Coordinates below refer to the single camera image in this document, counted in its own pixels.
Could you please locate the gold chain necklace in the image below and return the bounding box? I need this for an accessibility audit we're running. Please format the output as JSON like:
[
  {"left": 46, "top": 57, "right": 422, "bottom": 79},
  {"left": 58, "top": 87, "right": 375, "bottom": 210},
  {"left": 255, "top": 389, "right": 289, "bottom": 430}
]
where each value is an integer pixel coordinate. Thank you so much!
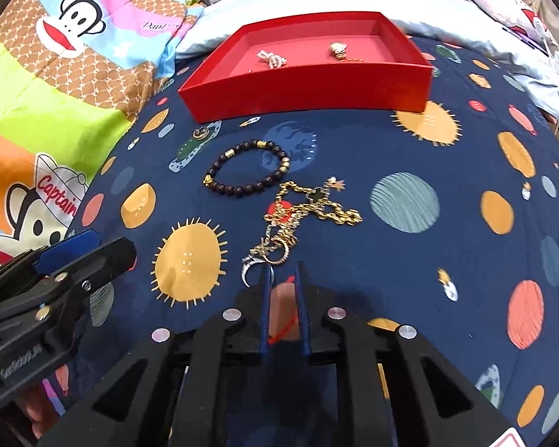
[{"left": 249, "top": 175, "right": 364, "bottom": 257}]

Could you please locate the dark bead bracelet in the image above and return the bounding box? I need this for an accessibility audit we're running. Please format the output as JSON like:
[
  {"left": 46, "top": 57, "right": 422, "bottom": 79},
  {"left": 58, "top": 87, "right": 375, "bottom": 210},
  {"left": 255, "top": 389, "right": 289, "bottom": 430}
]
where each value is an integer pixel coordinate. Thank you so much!
[{"left": 202, "top": 138, "right": 292, "bottom": 198}]

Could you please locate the small gold hoop earring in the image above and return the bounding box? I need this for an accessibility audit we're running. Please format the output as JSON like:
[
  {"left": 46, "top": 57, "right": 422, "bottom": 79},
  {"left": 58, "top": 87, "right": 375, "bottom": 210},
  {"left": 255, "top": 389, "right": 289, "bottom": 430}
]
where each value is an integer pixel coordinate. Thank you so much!
[{"left": 193, "top": 126, "right": 210, "bottom": 141}]

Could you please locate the pearl bow brooch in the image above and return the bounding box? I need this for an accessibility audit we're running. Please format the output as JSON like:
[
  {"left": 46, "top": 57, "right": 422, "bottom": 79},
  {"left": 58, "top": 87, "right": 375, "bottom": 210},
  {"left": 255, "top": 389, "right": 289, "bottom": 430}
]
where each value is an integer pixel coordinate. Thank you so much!
[{"left": 256, "top": 50, "right": 287, "bottom": 69}]

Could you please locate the gold wrist watch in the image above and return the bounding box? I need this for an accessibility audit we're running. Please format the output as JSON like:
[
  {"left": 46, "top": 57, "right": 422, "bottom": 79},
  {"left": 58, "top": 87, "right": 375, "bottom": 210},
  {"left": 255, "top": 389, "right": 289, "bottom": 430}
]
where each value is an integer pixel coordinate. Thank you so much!
[{"left": 329, "top": 41, "right": 366, "bottom": 63}]

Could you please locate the red shallow jewelry box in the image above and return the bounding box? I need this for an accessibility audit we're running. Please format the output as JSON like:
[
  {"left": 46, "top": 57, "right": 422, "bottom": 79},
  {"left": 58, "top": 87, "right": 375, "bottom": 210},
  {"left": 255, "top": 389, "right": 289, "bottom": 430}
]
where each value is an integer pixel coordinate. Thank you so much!
[{"left": 179, "top": 11, "right": 432, "bottom": 123}]

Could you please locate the left hand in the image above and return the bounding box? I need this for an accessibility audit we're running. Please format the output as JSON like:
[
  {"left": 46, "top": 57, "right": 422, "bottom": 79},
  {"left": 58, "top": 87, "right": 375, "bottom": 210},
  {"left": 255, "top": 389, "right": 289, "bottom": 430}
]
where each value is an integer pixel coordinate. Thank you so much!
[{"left": 17, "top": 383, "right": 61, "bottom": 439}]

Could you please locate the navy planet print sheet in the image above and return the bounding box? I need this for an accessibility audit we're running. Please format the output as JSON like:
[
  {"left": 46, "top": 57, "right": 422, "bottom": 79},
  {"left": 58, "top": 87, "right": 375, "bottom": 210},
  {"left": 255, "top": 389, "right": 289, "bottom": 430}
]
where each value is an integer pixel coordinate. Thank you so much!
[{"left": 62, "top": 37, "right": 559, "bottom": 446}]

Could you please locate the colourful monkey cartoon blanket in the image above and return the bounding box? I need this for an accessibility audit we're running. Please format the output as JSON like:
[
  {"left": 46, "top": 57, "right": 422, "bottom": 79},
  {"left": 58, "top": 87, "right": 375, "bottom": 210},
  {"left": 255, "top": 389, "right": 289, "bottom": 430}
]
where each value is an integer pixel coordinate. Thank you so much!
[{"left": 0, "top": 0, "right": 202, "bottom": 266}]

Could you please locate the light blue pillow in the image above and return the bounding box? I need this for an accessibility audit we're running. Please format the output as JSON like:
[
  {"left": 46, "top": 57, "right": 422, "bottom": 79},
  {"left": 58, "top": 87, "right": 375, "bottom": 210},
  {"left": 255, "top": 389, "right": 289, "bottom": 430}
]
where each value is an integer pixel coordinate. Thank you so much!
[{"left": 176, "top": 0, "right": 559, "bottom": 118}]

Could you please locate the pink cartoon small pillow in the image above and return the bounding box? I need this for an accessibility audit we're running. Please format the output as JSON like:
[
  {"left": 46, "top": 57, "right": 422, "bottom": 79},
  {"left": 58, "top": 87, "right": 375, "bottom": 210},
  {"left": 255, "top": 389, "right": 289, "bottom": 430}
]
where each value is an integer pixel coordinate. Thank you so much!
[{"left": 471, "top": 0, "right": 552, "bottom": 44}]

